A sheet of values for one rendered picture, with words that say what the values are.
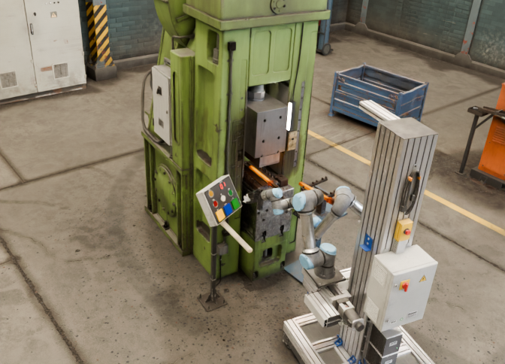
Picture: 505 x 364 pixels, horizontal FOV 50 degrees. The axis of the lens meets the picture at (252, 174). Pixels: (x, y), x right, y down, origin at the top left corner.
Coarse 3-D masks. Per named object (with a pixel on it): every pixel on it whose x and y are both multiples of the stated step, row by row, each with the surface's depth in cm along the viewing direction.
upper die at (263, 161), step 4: (244, 152) 456; (248, 156) 453; (264, 156) 439; (268, 156) 442; (272, 156) 444; (276, 156) 446; (252, 160) 448; (256, 160) 442; (260, 160) 439; (264, 160) 441; (268, 160) 444; (272, 160) 446; (276, 160) 448; (256, 164) 444; (260, 164) 440; (264, 164) 443; (268, 164) 445
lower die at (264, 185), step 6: (252, 162) 486; (246, 168) 476; (258, 168) 477; (246, 174) 469; (252, 174) 468; (258, 174) 466; (264, 174) 467; (252, 180) 461; (258, 180) 459; (264, 180) 459; (276, 180) 460; (258, 186) 453; (264, 186) 454; (270, 186) 458
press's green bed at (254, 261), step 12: (240, 228) 488; (252, 240) 473; (264, 240) 477; (276, 240) 485; (240, 252) 500; (252, 252) 479; (264, 252) 496; (276, 252) 500; (240, 264) 505; (252, 264) 485; (264, 264) 494; (276, 264) 501; (252, 276) 491; (264, 276) 499
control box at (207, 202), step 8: (224, 176) 423; (216, 184) 411; (232, 184) 424; (200, 192) 402; (208, 192) 402; (216, 192) 409; (224, 192) 416; (232, 192) 423; (200, 200) 403; (208, 200) 401; (216, 200) 408; (208, 208) 402; (216, 208) 406; (232, 208) 420; (208, 216) 405; (216, 224) 404
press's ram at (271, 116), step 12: (252, 108) 421; (264, 108) 423; (276, 108) 424; (288, 108) 430; (252, 120) 423; (264, 120) 422; (276, 120) 429; (252, 132) 427; (264, 132) 427; (276, 132) 434; (252, 144) 432; (264, 144) 433; (276, 144) 440; (252, 156) 436
